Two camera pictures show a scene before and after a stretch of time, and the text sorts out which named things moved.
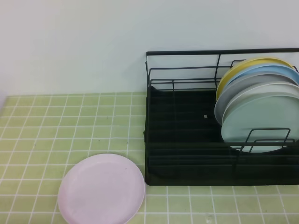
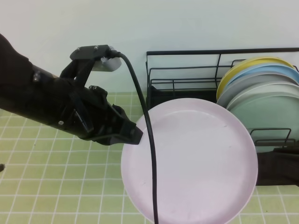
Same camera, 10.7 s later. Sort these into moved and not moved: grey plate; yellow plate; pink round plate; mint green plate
Moved: pink round plate
Not moved: mint green plate; grey plate; yellow plate
